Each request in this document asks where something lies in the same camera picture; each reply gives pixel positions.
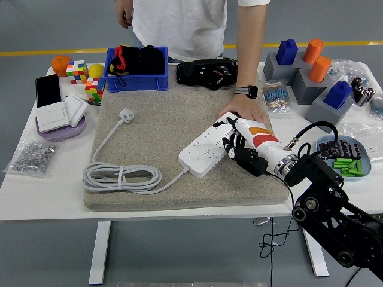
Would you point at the person's left hand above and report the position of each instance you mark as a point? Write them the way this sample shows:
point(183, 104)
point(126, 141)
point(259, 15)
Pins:
point(245, 107)

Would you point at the person's right hand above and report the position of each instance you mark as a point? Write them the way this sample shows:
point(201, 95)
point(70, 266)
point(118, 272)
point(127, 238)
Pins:
point(125, 18)

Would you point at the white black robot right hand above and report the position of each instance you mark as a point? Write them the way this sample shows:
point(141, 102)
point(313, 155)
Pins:
point(263, 140)

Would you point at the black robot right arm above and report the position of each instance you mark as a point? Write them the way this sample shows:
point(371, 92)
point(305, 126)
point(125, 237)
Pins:
point(329, 215)

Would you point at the person's left forearm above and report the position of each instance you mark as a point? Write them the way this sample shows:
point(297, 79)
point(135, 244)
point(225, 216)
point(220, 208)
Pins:
point(249, 45)

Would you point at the person's right forearm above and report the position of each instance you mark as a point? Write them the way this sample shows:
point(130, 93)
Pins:
point(124, 3)

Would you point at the black wristwatch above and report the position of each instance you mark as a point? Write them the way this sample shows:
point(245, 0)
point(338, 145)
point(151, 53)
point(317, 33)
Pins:
point(249, 91)

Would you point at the bag of resistors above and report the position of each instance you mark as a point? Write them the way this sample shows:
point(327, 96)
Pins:
point(276, 97)

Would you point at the black red cloth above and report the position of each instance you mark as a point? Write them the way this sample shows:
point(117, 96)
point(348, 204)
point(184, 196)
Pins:
point(143, 61)

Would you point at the grey block holder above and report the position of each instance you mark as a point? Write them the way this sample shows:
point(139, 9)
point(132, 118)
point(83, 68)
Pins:
point(276, 71)
point(308, 91)
point(300, 61)
point(324, 118)

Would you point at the yellow lemon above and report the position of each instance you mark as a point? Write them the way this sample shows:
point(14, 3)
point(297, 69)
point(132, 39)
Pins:
point(96, 71)

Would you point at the black mechanical device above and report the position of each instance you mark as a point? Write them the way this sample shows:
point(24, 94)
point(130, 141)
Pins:
point(191, 73)

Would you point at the blue plastic bin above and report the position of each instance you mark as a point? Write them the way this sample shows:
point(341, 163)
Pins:
point(134, 82)

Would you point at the blue square block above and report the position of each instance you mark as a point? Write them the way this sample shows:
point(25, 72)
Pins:
point(338, 95)
point(286, 52)

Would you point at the multicoloured puzzle cube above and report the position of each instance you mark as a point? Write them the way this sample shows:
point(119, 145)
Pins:
point(94, 89)
point(77, 71)

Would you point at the grey-brown mat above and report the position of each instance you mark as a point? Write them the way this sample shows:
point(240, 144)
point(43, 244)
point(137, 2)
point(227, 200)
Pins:
point(167, 119)

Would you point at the orange fruit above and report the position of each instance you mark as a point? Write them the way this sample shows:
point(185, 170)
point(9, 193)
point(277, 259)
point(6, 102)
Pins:
point(59, 65)

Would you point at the orange cylinder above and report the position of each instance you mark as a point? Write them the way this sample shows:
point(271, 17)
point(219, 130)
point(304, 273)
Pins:
point(319, 69)
point(312, 51)

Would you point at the dark capacitors pack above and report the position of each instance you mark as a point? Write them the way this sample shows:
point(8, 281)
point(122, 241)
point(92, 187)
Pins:
point(347, 149)

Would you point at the green batteries pile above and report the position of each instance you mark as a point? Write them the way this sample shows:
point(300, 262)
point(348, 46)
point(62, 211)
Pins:
point(348, 166)

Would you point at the small dark metal piece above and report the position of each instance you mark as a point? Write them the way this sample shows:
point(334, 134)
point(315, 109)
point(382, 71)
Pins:
point(94, 103)

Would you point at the black phone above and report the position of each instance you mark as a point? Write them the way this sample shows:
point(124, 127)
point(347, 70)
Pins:
point(48, 91)

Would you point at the black cylindrical capacitor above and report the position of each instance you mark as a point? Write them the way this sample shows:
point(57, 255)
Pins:
point(357, 82)
point(370, 94)
point(360, 97)

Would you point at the light blue tray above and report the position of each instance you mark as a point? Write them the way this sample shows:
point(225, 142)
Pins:
point(367, 164)

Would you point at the clear bag of small parts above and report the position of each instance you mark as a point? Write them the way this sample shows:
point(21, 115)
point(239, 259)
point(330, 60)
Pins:
point(347, 70)

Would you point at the bag of blue components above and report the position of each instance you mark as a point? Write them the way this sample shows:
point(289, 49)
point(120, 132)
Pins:
point(377, 106)

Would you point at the purple round box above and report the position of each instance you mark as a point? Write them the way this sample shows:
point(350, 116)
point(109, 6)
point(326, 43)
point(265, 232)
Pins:
point(63, 134)

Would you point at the white table leg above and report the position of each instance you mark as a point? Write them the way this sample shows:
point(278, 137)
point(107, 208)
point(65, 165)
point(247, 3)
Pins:
point(100, 254)
point(320, 266)

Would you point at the bag of metal nuts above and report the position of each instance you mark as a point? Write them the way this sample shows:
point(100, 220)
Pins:
point(33, 157)

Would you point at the silver table bracket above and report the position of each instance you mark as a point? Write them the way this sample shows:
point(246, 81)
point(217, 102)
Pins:
point(260, 221)

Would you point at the small white wall switch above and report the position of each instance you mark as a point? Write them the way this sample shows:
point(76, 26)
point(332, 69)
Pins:
point(76, 109)

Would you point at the large white wall switch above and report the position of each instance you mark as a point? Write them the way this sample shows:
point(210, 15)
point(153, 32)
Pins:
point(51, 116)

